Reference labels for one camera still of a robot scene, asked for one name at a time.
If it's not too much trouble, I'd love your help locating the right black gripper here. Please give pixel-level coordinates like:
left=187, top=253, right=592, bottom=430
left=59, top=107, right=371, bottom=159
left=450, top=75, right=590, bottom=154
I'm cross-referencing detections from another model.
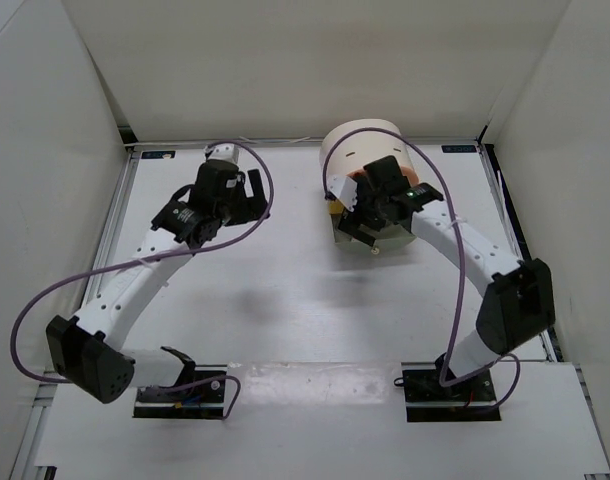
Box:
left=336, top=173, right=388, bottom=247

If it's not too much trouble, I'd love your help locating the pale bottom drawer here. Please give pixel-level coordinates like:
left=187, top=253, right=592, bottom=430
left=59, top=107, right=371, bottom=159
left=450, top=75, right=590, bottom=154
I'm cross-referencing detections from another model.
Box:
left=330, top=215, right=416, bottom=256

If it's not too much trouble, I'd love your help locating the yellow drawer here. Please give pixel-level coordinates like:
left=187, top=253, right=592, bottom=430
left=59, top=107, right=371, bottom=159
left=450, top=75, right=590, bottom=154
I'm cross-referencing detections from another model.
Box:
left=328, top=200, right=350, bottom=216

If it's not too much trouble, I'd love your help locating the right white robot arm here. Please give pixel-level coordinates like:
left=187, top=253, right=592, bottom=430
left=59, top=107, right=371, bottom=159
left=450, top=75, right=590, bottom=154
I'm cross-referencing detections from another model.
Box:
left=327, top=156, right=555, bottom=400

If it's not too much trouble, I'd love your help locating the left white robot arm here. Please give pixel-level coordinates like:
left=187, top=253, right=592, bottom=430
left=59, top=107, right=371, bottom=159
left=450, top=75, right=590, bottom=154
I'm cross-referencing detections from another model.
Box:
left=46, top=159, right=268, bottom=404

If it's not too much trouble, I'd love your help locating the cream round drawer cabinet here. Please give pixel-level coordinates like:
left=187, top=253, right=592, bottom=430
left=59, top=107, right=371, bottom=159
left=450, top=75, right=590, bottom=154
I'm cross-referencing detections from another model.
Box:
left=320, top=117, right=419, bottom=201

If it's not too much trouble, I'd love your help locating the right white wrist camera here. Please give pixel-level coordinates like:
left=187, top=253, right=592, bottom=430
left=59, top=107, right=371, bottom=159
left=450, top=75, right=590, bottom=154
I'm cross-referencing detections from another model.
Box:
left=327, top=175, right=358, bottom=212

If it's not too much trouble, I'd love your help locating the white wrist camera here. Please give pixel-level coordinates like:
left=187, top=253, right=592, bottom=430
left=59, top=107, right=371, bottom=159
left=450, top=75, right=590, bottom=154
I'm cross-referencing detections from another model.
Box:
left=327, top=175, right=358, bottom=212
left=204, top=143, right=239, bottom=165

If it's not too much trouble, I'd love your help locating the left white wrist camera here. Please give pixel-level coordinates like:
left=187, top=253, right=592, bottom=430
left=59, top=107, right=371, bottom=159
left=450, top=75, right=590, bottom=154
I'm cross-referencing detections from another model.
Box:
left=204, top=143, right=239, bottom=165

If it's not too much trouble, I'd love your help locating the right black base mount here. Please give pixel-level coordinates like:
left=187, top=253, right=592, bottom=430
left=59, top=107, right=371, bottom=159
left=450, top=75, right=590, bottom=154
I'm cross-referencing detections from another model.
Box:
left=393, top=365, right=501, bottom=423

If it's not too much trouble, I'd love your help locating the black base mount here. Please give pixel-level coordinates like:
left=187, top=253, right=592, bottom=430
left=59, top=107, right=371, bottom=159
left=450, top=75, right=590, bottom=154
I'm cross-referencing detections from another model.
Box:
left=132, top=366, right=227, bottom=420
left=393, top=365, right=501, bottom=423

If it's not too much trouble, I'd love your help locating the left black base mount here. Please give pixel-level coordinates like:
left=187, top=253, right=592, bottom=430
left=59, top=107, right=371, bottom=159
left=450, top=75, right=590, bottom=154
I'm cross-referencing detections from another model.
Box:
left=132, top=366, right=227, bottom=420

